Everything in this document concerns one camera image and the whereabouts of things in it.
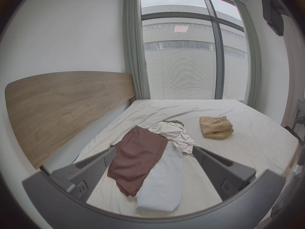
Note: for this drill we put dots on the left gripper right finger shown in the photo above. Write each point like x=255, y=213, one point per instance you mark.
x=224, y=175

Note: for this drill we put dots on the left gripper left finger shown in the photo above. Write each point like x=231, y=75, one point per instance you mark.
x=81, y=175

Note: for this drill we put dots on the tan shorts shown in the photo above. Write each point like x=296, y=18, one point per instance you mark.
x=212, y=126

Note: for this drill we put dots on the bed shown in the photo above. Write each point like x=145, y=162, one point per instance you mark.
x=250, y=137

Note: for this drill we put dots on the white garment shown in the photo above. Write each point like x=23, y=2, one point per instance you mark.
x=181, y=139

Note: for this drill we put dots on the brown garment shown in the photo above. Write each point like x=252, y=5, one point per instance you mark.
x=135, y=156

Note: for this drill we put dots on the pale grey garment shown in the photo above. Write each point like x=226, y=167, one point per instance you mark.
x=164, y=182

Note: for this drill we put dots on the green garment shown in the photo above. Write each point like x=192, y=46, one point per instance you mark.
x=175, y=122

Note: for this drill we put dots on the grey-green curtain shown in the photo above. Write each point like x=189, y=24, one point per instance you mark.
x=133, y=44
x=252, y=68

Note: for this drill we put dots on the window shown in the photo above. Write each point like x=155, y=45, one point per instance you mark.
x=181, y=68

